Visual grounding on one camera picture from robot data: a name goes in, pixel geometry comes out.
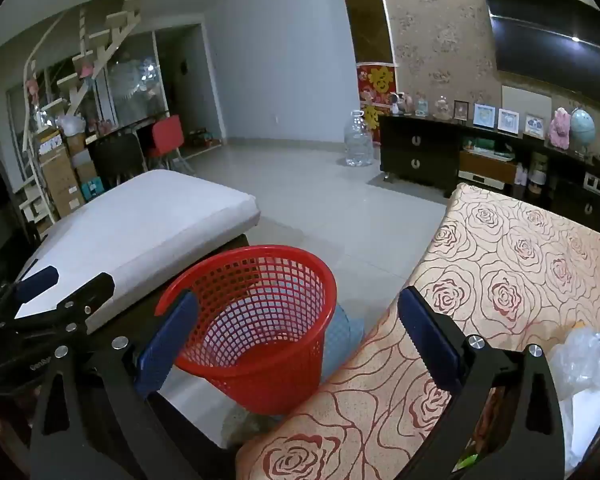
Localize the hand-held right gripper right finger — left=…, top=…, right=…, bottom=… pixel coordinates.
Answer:
left=397, top=286, right=566, bottom=480

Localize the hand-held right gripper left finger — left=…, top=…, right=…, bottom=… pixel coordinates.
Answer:
left=29, top=290, right=201, bottom=480

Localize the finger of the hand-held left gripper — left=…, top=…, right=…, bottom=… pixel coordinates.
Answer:
left=0, top=265, right=61, bottom=311
left=10, top=272, right=117, bottom=333

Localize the red mesh plastic basket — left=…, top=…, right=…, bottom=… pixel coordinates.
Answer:
left=155, top=245, right=338, bottom=416

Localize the light blue round stool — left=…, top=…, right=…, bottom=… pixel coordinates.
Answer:
left=320, top=302, right=366, bottom=386

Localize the white cushioned bench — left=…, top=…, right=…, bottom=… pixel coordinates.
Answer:
left=15, top=169, right=261, bottom=333

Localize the stack of cardboard boxes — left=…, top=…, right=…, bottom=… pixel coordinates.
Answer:
left=37, top=130, right=101, bottom=218

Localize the rose patterned tablecloth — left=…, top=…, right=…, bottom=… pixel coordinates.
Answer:
left=235, top=182, right=600, bottom=480

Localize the black chair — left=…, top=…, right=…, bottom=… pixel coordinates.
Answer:
left=87, top=132, right=146, bottom=186

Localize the clear plastic bag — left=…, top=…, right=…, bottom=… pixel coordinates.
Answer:
left=547, top=327, right=600, bottom=401

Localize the white plastic bag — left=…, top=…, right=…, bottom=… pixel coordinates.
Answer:
left=55, top=115, right=87, bottom=137

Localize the white paper sheet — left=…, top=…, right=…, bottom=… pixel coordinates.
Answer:
left=555, top=385, right=600, bottom=471

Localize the red chair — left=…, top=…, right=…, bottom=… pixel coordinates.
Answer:
left=147, top=115, right=196, bottom=173

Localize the brown box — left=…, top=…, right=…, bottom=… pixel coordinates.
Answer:
left=458, top=151, right=518, bottom=186

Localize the black television cabinet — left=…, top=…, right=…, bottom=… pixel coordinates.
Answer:
left=377, top=112, right=600, bottom=241

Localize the white canister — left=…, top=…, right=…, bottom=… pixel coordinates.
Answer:
left=527, top=152, right=551, bottom=191

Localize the green flat box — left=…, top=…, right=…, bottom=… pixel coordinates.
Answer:
left=462, top=136, right=513, bottom=158

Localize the clear large water jug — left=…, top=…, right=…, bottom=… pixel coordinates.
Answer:
left=342, top=109, right=373, bottom=167

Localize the white robot figurine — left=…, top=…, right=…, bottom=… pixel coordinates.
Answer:
left=387, top=92, right=413, bottom=116

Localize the pink plush toy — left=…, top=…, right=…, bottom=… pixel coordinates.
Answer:
left=548, top=107, right=572, bottom=150

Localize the red poster with yellow flowers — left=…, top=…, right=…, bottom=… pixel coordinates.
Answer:
left=356, top=62, right=396, bottom=146

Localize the light blue globe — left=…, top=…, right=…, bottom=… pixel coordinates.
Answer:
left=570, top=107, right=597, bottom=158

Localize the white staircase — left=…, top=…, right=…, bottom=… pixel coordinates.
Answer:
left=10, top=0, right=146, bottom=231

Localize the black flat television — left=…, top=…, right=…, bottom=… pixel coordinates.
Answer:
left=477, top=0, right=600, bottom=93

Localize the blue picture frame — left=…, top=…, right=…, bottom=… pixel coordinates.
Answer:
left=472, top=103, right=496, bottom=128

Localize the white wall panel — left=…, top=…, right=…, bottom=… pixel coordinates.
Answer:
left=501, top=85, right=552, bottom=121

